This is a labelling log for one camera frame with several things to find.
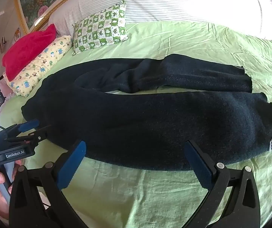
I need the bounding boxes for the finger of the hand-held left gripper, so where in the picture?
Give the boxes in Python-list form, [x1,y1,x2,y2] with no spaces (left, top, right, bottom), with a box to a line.
[7,125,52,151]
[0,119,40,139]

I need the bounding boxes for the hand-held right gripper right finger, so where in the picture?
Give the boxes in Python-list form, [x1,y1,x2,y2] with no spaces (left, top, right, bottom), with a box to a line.
[183,140,261,228]

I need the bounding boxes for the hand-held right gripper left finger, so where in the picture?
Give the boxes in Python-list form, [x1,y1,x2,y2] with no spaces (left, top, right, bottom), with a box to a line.
[9,140,87,228]

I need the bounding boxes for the black pants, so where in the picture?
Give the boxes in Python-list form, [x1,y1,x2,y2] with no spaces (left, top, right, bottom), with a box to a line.
[21,53,272,171]

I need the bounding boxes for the green bed sheet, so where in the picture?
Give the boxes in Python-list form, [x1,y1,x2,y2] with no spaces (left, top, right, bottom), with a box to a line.
[0,20,272,228]

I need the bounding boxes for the yellow cartoon print pillow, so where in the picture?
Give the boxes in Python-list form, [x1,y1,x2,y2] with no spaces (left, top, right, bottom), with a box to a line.
[3,35,73,98]

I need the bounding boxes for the pink fuzzy blanket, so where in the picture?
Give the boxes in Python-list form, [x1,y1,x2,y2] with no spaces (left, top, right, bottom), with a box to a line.
[2,24,57,81]

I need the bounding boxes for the green frog checkered pillow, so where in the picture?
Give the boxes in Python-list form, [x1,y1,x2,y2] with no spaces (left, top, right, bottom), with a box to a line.
[72,0,129,55]

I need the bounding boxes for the white striped bolster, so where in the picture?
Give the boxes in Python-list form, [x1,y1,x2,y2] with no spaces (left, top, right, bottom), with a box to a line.
[48,0,272,40]

